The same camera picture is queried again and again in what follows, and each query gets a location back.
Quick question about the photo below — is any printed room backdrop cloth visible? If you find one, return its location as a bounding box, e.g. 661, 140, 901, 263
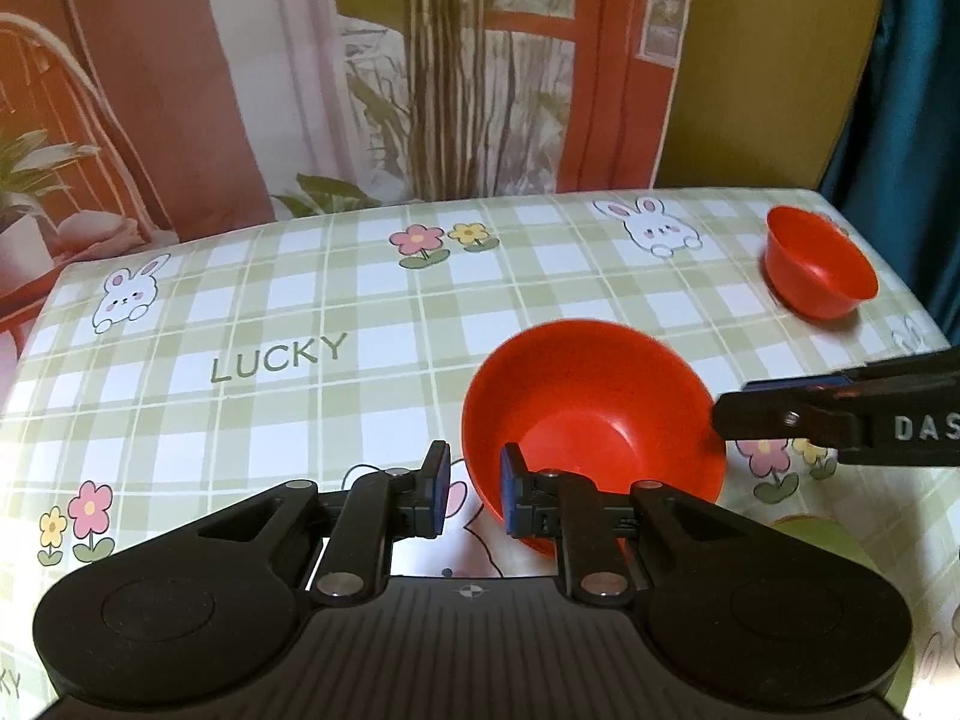
0, 0, 704, 342

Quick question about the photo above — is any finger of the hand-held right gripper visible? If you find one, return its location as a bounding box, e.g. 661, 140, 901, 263
710, 371, 875, 464

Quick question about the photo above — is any green plate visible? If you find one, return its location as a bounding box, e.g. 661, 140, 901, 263
765, 514, 875, 578

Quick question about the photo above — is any checkered bunny tablecloth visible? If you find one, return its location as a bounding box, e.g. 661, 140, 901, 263
0, 187, 960, 720

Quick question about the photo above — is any blue curtain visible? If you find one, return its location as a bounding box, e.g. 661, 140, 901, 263
817, 0, 960, 350

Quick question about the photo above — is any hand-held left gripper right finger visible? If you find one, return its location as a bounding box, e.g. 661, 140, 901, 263
500, 442, 830, 602

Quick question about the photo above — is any large red bowl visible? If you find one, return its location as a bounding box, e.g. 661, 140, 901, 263
460, 320, 727, 557

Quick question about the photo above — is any small red bowl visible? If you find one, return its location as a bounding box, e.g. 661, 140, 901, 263
763, 205, 879, 319

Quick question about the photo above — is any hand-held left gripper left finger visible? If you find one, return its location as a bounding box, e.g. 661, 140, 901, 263
112, 440, 453, 602

